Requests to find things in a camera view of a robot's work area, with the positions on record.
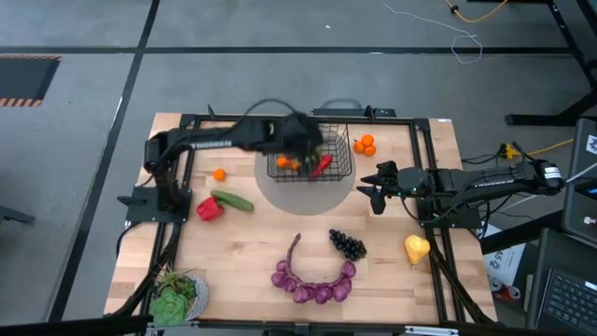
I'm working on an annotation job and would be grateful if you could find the black desk leg frame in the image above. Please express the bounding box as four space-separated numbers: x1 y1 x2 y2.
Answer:
506 0 597 127

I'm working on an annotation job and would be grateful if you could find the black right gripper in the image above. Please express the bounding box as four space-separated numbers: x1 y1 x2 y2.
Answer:
356 161 433 217

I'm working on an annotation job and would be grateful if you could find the yellow floor cable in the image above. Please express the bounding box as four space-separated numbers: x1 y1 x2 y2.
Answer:
442 0 510 23

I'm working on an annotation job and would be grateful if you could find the grey laptop with stickers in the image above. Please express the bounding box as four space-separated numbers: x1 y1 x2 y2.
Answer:
562 117 597 244

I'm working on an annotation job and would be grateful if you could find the black laptop keyboard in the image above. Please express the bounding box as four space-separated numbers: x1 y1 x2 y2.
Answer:
526 228 597 336

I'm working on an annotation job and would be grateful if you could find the white paper sheet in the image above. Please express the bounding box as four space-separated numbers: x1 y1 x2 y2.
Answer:
482 223 528 287

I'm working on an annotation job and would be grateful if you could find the red bell pepper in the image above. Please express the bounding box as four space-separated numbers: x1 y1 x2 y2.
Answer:
196 195 225 222

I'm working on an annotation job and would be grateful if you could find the long red pepper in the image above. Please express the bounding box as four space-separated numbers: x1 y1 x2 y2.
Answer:
311 153 334 178

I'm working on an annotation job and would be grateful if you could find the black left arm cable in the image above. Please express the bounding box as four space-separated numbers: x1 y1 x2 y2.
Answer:
232 96 302 127

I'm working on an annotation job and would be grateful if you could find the succulent plant in white pot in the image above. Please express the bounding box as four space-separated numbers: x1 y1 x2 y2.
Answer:
148 268 210 327

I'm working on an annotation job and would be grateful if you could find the green cucumber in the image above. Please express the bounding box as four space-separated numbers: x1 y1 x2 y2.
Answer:
209 189 256 213

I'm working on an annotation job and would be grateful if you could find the yellow pear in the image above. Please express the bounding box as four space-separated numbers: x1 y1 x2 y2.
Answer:
403 234 431 266

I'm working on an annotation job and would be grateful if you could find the black hazard striped floor mat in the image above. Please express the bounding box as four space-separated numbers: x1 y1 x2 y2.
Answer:
0 54 62 108

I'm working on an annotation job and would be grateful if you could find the red drink can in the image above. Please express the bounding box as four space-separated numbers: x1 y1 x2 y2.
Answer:
489 277 522 302

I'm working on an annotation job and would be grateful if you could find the yellow power plug cable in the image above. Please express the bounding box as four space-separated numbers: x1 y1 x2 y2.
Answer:
498 137 576 160

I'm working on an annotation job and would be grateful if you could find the black wire basket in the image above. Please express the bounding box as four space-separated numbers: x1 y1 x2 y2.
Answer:
266 121 354 183

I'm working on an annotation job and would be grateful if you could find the black chair leg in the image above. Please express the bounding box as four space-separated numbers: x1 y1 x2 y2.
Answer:
0 204 36 226

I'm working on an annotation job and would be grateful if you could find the white floor cable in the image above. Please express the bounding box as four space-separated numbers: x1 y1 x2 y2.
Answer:
380 0 484 65

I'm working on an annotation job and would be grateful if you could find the grey round placemat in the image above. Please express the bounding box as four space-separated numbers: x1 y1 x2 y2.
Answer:
254 139 358 217

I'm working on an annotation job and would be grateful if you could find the black grape bunch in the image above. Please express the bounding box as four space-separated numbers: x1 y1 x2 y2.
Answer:
328 228 368 262

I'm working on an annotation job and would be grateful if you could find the black aluminium table frame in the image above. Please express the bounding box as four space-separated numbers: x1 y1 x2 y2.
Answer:
104 111 500 336

